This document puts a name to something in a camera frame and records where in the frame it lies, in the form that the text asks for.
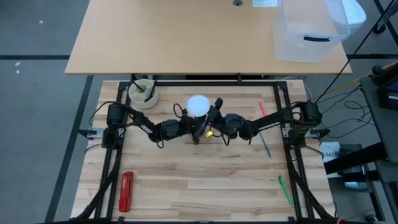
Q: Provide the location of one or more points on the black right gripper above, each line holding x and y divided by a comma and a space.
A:
219, 123

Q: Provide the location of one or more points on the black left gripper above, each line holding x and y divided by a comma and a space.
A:
186, 127

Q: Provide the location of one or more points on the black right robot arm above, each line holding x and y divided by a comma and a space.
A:
234, 124

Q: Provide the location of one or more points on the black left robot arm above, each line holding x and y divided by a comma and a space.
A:
115, 113

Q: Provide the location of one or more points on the red pen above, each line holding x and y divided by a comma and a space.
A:
263, 109

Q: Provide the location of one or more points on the black pen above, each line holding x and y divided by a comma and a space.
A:
150, 91
139, 86

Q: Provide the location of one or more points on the blue pen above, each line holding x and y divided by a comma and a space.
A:
266, 148

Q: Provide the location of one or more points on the beige pen cup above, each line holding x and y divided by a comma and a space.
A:
138, 99

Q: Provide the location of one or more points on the red stapler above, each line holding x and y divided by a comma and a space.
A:
126, 193

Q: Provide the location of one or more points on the light wooden desk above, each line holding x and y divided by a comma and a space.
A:
171, 37

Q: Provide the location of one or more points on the green pen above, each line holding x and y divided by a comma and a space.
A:
285, 190

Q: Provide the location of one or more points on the white labelled box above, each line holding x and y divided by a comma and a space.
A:
329, 154

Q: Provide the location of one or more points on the clear plastic storage bin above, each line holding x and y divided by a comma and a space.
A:
311, 49

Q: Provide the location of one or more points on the black desk grommet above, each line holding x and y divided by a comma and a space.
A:
237, 2

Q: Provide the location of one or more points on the clear tape label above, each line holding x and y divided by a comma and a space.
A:
264, 3

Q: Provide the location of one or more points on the thin black rod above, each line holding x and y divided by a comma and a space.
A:
357, 49

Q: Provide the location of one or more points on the black cart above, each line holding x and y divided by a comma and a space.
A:
376, 102

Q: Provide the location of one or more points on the white round container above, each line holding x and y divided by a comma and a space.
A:
356, 15

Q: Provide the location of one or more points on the black aluminium frame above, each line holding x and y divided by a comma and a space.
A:
202, 83

